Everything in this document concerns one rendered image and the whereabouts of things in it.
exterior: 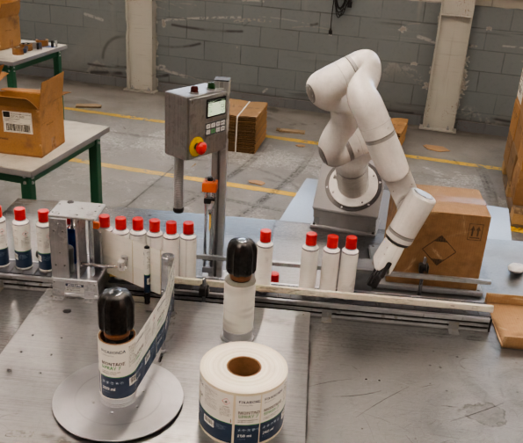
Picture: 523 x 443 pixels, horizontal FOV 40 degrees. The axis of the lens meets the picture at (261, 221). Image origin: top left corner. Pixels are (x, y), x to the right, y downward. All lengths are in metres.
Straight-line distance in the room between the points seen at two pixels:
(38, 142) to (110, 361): 2.11
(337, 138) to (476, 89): 5.10
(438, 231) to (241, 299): 0.76
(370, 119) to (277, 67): 5.63
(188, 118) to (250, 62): 5.61
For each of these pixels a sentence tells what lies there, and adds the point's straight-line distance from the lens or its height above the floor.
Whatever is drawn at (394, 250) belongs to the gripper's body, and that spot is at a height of 1.08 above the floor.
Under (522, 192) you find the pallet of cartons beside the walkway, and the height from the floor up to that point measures 0.24.
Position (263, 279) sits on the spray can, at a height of 0.93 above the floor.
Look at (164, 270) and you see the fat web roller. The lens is 2.04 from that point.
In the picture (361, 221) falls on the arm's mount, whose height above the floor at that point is 0.89.
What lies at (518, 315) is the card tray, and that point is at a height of 0.83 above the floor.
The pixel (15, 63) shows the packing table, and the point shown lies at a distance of 5.79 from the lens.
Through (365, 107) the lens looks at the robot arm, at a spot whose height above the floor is 1.49.
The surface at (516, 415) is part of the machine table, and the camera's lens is 2.01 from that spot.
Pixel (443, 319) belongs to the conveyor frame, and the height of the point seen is 0.86.
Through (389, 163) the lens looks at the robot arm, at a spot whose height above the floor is 1.34.
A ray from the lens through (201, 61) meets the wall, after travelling 7.84.
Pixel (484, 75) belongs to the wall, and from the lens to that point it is 7.37.
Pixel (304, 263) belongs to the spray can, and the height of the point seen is 0.99.
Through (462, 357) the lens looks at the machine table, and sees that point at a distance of 2.17.
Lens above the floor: 2.00
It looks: 24 degrees down
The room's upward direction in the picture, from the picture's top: 4 degrees clockwise
